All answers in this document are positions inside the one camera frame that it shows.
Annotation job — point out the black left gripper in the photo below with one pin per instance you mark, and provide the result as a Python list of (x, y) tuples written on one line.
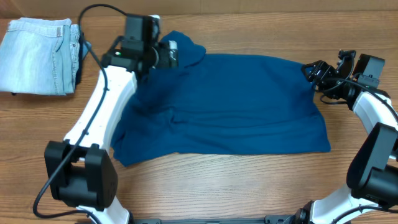
[(170, 56)]

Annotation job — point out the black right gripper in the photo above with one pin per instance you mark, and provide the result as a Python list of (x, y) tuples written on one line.
[(319, 72)]

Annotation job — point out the dark blue polo shirt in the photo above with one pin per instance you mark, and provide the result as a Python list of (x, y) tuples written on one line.
[(220, 104)]

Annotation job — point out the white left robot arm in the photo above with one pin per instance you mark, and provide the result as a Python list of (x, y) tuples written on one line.
[(80, 170)]

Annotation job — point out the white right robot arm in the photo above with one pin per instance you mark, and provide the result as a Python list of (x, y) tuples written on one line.
[(371, 183)]

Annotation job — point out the folded dark navy garment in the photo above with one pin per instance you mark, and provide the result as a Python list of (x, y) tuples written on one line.
[(83, 51)]

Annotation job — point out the folded light blue jeans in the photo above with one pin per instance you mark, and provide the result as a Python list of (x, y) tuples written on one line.
[(40, 57)]

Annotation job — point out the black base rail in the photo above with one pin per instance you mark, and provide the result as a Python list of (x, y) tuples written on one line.
[(269, 219)]

